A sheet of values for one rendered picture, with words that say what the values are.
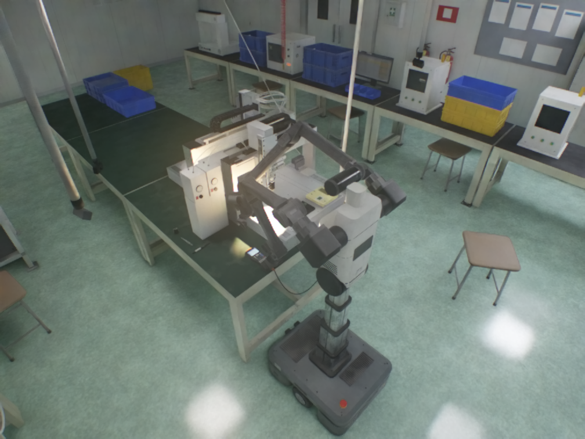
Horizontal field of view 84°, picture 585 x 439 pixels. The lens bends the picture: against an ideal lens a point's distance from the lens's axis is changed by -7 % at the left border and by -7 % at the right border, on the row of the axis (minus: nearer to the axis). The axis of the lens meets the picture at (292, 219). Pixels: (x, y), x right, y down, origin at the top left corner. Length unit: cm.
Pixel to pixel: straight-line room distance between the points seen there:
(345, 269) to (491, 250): 171
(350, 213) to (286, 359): 124
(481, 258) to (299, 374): 158
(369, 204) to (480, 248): 170
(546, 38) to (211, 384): 526
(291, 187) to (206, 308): 118
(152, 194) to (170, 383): 138
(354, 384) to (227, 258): 107
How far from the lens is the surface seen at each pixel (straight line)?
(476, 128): 416
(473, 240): 303
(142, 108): 452
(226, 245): 227
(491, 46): 571
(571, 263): 411
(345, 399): 222
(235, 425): 245
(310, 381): 225
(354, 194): 134
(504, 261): 297
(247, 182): 158
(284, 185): 259
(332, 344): 205
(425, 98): 434
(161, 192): 289
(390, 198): 153
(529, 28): 557
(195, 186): 211
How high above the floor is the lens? 228
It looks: 39 degrees down
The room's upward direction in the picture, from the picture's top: straight up
